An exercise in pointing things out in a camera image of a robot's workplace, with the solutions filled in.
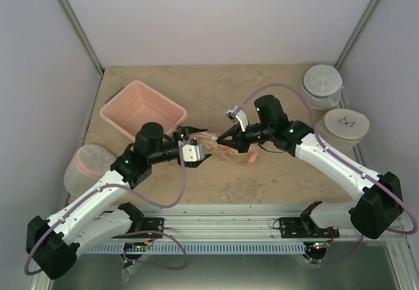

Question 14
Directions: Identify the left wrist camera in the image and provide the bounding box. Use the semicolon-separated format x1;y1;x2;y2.
178;141;206;162

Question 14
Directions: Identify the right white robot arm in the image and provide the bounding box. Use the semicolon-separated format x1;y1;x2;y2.
217;95;403;239

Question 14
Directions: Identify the beige-trimmed cylindrical laundry bag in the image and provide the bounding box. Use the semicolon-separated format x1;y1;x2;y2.
318;109;370;153

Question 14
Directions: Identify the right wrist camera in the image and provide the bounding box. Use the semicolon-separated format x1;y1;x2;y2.
225;105;249;132

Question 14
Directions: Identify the blue slotted cable duct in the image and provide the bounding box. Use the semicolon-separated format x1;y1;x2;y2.
86;241;306;255

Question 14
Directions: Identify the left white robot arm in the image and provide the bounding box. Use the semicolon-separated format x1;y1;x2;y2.
24;122;209;280

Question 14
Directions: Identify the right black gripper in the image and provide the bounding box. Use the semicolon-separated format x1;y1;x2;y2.
217;122;273;154

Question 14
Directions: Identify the blue-trimmed cylindrical laundry bag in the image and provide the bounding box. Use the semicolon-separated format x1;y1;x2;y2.
301;64;343;111

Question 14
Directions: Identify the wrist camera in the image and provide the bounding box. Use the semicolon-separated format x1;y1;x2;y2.
178;141;206;162
225;105;249;132

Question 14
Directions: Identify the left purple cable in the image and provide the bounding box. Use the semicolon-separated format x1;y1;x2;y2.
25;142;191;276

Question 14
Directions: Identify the aluminium mounting rail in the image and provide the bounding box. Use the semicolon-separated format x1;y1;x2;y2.
45;204;407;242

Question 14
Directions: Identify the floral bra laundry bag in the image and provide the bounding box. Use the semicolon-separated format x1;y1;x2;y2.
192;132;259;166

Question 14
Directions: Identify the pink plastic bin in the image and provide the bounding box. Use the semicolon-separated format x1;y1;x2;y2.
100;81;187;141

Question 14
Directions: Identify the pink-trimmed cylindrical laundry bag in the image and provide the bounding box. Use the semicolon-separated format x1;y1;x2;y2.
64;144;116;197

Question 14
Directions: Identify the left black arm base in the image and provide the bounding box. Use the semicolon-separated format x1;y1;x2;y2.
114;217;165;240

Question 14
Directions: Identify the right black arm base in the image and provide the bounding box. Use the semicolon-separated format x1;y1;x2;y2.
273;217;340;240

